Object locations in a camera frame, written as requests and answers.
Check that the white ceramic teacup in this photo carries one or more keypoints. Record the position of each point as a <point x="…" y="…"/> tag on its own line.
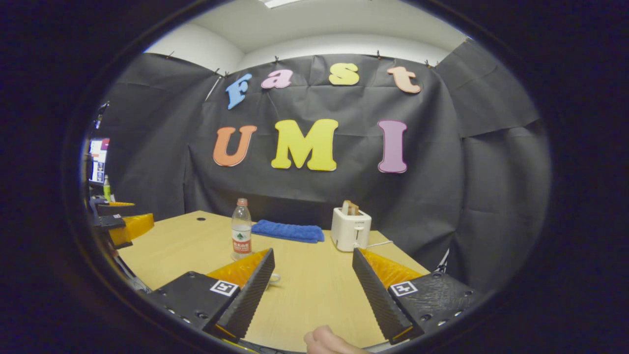
<point x="275" y="280"/>

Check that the blue folded towel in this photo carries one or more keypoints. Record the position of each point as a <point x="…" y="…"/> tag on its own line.
<point x="287" y="231"/>

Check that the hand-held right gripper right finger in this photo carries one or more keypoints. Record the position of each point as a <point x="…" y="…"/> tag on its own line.
<point x="376" y="300"/>

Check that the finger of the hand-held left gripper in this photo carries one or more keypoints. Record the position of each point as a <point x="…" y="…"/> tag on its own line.
<point x="115" y="210"/>
<point x="135" y="226"/>

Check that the computer monitor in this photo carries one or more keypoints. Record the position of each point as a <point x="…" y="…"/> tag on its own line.
<point x="99" y="160"/>

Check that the white toaster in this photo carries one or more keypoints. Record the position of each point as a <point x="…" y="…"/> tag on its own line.
<point x="350" y="231"/>

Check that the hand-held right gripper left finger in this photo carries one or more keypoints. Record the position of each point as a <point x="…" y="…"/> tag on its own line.
<point x="248" y="300"/>

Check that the small green bottle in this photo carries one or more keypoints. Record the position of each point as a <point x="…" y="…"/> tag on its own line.
<point x="106" y="189"/>

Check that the bread slice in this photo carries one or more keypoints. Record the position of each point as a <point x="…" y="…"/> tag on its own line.
<point x="350" y="207"/>

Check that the black backdrop cloth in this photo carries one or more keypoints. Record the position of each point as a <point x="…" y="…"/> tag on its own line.
<point x="442" y="172"/>

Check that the clear plastic water bottle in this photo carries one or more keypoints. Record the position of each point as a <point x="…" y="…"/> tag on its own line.
<point x="241" y="231"/>

